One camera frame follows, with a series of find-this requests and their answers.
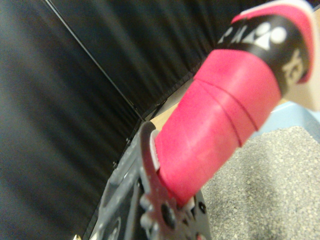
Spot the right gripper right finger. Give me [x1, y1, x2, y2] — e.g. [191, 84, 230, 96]
[139, 121, 201, 240]

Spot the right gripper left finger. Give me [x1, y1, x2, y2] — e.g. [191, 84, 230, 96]
[99, 122, 145, 219]

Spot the blue litter tray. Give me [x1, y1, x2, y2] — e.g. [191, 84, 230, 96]
[199, 100, 320, 240]

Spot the black curtain stand pole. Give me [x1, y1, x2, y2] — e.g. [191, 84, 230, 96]
[42, 0, 145, 122]

